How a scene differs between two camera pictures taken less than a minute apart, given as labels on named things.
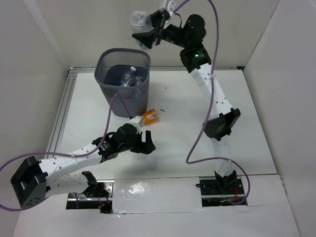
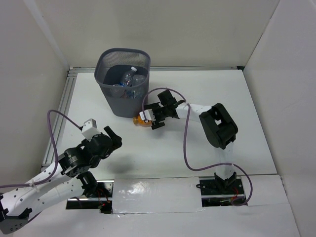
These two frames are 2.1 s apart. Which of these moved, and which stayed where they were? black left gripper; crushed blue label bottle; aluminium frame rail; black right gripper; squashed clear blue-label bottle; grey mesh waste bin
Moved: black right gripper; squashed clear blue-label bottle; black left gripper
Stayed: crushed blue label bottle; aluminium frame rail; grey mesh waste bin
